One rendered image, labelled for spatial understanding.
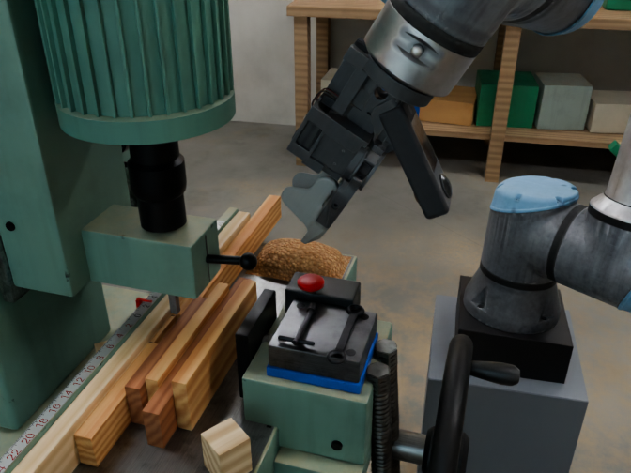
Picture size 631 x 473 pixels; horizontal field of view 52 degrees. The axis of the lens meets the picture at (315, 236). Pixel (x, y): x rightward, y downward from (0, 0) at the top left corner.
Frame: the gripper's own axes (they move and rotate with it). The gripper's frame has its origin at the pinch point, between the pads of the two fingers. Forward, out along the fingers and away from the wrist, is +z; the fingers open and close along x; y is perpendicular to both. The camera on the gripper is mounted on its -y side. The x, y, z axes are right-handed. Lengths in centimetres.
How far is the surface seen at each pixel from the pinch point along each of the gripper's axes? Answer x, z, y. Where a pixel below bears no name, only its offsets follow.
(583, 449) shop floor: -88, 67, -100
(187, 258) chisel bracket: 4.4, 8.7, 10.1
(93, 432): 19.9, 20.5, 7.5
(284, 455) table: 11.5, 18.2, -10.4
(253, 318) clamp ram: 5.0, 10.1, 0.6
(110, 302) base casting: -17, 44, 21
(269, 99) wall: -317, 142, 62
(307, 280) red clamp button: 0.4, 5.1, -2.0
